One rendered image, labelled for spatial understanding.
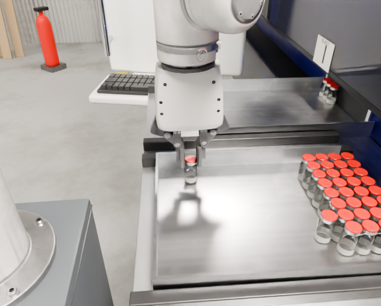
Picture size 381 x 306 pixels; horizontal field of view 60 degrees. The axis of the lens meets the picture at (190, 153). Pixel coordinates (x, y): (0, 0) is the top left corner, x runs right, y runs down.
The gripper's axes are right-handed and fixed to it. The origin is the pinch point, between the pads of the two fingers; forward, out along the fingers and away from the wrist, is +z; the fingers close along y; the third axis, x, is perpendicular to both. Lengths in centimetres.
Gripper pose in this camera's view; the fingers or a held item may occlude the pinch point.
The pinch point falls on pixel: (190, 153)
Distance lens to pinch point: 54.0
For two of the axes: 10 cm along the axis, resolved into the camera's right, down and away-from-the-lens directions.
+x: 0.7, 5.5, -8.3
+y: -10.0, 0.6, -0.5
